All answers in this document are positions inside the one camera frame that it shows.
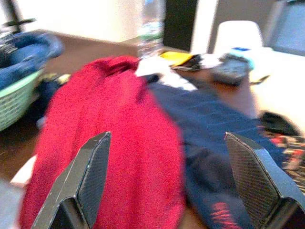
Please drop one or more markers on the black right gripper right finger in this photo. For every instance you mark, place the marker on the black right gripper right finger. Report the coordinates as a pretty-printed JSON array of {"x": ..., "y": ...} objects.
[{"x": 262, "y": 190}]

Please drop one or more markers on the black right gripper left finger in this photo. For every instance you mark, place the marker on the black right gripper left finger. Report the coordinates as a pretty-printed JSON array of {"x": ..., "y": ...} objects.
[{"x": 81, "y": 186}]

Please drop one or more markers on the black red patterned garment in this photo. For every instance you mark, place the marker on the black red patterned garment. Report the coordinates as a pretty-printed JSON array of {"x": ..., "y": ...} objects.
[{"x": 290, "y": 152}]

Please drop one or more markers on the bright red t-shirt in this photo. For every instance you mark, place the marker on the bright red t-shirt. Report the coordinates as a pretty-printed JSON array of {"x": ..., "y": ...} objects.
[{"x": 114, "y": 119}]

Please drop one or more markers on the navy blue garment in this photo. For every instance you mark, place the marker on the navy blue garment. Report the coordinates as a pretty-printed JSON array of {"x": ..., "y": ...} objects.
[{"x": 209, "y": 119}]

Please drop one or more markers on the pale green laundry basket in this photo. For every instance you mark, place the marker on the pale green laundry basket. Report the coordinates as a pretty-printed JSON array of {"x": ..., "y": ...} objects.
[{"x": 14, "y": 102}]

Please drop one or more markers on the black handheld device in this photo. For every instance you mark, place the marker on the black handheld device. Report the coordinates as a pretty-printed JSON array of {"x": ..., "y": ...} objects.
[{"x": 231, "y": 70}]

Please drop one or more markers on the teal cloth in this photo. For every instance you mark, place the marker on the teal cloth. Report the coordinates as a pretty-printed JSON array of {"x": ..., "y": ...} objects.
[{"x": 247, "y": 59}]

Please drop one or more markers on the dark wooden dining table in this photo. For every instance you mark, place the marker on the dark wooden dining table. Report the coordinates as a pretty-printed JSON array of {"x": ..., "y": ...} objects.
[{"x": 83, "y": 50}]

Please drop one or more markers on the white paper sheet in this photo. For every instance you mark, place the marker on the white paper sheet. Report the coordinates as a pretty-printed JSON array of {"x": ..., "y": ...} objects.
[{"x": 162, "y": 74}]

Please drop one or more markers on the blue jeans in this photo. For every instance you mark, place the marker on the blue jeans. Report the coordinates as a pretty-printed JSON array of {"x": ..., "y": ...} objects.
[{"x": 26, "y": 55}]

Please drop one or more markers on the white plastic chair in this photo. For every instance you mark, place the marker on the white plastic chair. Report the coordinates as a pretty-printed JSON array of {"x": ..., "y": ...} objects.
[{"x": 238, "y": 35}]

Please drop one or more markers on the orange flat packet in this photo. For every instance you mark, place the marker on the orange flat packet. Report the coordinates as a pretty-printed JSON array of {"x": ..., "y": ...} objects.
[{"x": 176, "y": 58}]

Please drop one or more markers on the clear water bottle teal cap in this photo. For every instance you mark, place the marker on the clear water bottle teal cap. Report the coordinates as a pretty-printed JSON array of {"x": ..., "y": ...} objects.
[{"x": 150, "y": 35}]

